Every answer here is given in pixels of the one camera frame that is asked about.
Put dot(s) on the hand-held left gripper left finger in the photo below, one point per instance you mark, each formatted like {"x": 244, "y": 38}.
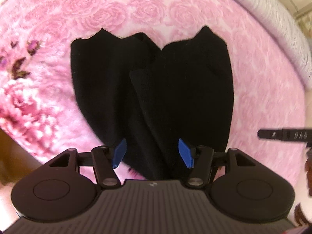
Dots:
{"x": 120, "y": 152}

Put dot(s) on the pink floral blanket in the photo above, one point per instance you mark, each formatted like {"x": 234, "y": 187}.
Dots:
{"x": 256, "y": 82}

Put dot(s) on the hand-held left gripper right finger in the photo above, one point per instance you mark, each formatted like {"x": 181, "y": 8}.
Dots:
{"x": 185, "y": 153}

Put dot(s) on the black garment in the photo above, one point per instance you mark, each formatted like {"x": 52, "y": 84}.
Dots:
{"x": 168, "y": 95}

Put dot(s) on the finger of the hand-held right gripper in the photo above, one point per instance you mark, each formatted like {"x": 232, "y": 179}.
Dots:
{"x": 280, "y": 134}

